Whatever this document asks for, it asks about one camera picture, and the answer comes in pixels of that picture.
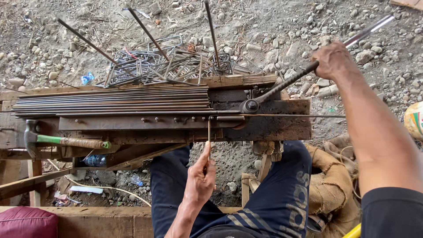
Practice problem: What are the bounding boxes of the person's right hand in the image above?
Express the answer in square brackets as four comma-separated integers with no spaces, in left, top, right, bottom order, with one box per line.
[311,41,356,83]

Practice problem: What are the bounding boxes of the person's left hand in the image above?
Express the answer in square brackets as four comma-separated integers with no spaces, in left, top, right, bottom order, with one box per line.
[183,141,217,206]

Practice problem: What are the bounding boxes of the steel rebar bending lever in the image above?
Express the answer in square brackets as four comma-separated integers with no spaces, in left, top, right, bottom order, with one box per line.
[240,15,396,114]

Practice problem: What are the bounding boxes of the thin steel rod being bent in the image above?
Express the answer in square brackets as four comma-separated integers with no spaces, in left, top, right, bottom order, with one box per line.
[207,114,346,160]

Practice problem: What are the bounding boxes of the weathered wooden workbench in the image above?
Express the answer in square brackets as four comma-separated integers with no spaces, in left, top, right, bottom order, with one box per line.
[0,73,312,207]

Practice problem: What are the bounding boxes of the yellow and white printed bag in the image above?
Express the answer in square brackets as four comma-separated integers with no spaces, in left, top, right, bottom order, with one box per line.
[403,101,423,142]

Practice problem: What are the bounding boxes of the wooden plank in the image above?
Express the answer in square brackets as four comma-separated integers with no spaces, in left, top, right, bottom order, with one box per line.
[389,0,423,11]

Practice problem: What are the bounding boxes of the upright rusty steel bar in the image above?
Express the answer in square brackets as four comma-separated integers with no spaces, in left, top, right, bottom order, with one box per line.
[204,0,221,67]
[57,17,119,65]
[128,7,170,62]

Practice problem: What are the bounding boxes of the brown burlap sack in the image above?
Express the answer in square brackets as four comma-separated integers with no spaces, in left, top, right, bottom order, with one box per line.
[305,133,363,238]

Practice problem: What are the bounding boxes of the person's dark blue trousers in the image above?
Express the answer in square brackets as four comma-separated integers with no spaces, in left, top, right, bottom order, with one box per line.
[150,140,313,238]

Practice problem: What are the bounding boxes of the pile of bent steel stirrups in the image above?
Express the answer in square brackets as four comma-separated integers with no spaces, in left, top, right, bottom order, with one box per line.
[103,35,252,88]

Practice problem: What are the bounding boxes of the person's black shirt sleeve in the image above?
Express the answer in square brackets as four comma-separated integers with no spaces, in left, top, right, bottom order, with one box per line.
[360,187,423,238]

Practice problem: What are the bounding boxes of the yellow plastic object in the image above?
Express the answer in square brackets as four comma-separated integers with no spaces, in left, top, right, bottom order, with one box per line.
[342,223,362,238]

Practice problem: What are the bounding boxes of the rusty steel bending jig plate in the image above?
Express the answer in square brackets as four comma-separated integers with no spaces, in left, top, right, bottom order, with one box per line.
[58,114,246,131]

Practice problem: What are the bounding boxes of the bundle of straight steel rods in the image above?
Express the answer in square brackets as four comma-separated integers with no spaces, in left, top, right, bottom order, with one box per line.
[11,85,213,117]

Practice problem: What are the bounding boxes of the crushed blue-label plastic bottle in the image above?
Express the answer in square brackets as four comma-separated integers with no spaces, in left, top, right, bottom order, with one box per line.
[80,72,95,86]

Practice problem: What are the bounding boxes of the clear plastic water bottle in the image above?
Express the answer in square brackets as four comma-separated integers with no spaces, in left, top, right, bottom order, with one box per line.
[82,154,107,167]

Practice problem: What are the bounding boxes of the white paper scrap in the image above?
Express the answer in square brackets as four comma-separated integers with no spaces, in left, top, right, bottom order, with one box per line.
[69,185,104,195]

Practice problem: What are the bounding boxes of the wooden seat bench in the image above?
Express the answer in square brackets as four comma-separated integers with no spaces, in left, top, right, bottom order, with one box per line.
[0,206,242,238]

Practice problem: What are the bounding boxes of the maroon cushion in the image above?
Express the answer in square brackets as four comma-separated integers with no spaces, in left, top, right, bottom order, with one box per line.
[0,206,59,238]

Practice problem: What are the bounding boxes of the small wooden frame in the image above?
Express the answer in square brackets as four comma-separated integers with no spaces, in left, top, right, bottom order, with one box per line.
[241,155,272,208]

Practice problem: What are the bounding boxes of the white cord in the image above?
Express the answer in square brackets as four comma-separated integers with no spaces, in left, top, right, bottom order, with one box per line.
[46,159,152,208]

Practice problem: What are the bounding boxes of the hammer with green handle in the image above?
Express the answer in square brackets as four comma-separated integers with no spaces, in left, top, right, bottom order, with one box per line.
[23,119,112,159]

